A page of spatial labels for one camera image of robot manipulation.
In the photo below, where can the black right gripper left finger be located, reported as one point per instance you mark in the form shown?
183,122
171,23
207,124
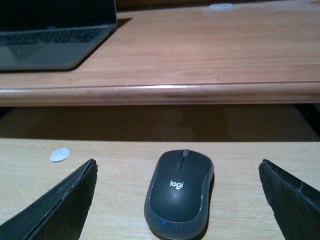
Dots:
60,213

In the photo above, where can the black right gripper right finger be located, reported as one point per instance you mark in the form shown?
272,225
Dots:
295,204

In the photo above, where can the dark grey Logitech mouse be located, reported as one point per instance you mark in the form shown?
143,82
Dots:
177,202

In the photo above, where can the white round sticker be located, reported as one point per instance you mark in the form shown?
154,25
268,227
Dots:
59,155

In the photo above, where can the pull-out wooden keyboard tray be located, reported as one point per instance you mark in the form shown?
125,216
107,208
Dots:
127,141

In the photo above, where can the wooden desk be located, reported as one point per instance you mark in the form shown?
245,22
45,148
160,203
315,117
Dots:
251,53

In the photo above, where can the grey laptop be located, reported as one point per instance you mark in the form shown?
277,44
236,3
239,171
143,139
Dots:
52,35

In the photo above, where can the white oval desk sticker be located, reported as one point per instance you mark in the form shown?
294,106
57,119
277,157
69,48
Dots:
221,6

